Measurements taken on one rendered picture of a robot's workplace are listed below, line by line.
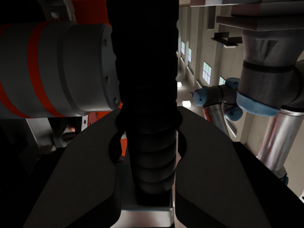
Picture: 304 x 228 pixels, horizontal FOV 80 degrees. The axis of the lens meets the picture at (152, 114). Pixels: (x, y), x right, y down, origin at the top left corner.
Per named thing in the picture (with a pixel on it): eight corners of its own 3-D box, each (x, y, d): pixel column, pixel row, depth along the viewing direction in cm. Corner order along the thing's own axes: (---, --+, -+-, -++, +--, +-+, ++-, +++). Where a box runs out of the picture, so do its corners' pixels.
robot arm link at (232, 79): (225, 84, 75) (221, 108, 81) (248, 80, 78) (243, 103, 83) (214, 78, 82) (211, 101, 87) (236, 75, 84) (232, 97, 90)
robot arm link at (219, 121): (220, 204, 76) (188, 93, 85) (242, 196, 78) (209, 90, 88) (237, 211, 65) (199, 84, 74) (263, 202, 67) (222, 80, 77)
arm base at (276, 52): (339, 24, 36) (319, 73, 41) (288, 20, 49) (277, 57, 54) (264, 28, 36) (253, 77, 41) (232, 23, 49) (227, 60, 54)
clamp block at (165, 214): (54, 211, 14) (73, 246, 16) (175, 209, 13) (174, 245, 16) (78, 162, 18) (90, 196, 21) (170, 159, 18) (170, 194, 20)
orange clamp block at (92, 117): (62, 128, 54) (76, 133, 63) (88, 127, 54) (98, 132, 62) (64, 106, 56) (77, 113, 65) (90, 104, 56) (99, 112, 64)
